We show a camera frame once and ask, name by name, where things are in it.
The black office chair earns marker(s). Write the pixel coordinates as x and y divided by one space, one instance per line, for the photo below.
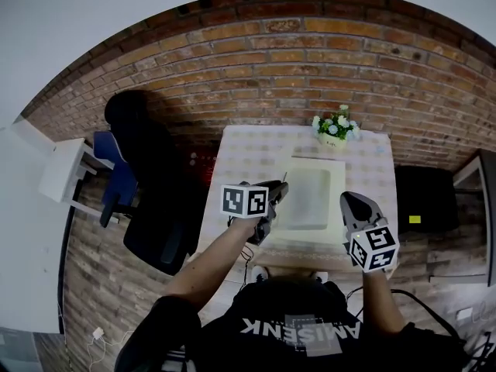
155 176

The black tripod stand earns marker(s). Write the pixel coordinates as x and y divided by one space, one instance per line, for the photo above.
486 355

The person's shoe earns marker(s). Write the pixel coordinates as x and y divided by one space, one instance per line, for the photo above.
259 274
321 277

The white side table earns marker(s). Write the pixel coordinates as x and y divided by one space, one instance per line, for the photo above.
62 169

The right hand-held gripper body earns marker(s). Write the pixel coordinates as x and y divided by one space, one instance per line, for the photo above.
374 248

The red box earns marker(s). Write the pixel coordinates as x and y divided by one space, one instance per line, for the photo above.
205 169

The person's left forearm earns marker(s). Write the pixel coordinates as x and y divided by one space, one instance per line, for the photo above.
209 266

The person's left shoe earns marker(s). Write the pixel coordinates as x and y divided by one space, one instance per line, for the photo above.
259 274

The dark desk with white legs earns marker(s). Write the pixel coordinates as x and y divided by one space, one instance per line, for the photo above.
490 215

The black box with yellow label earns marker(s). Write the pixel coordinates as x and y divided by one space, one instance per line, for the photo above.
426 192

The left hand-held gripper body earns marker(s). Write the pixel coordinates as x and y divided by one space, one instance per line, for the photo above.
244 204

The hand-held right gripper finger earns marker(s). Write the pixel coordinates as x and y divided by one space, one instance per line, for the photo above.
346 217
377 217

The blue chair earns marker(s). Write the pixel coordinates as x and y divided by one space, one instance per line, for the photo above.
120 176

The white power adapter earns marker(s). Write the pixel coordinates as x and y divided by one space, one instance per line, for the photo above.
98 333

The white pot with flowers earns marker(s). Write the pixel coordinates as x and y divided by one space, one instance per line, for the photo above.
337 126

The pale checked tablecloth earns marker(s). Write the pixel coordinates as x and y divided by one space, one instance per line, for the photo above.
240 157

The person's black printed t-shirt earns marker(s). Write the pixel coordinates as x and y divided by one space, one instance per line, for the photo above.
290 304

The pale paper sheets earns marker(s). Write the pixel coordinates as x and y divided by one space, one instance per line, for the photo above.
310 200

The pale yellow box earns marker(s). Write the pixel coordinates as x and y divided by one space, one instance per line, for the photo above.
337 207

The person's right shoe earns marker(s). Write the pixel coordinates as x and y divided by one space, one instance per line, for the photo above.
321 277

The person's right forearm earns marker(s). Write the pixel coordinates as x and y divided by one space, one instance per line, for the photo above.
381 300

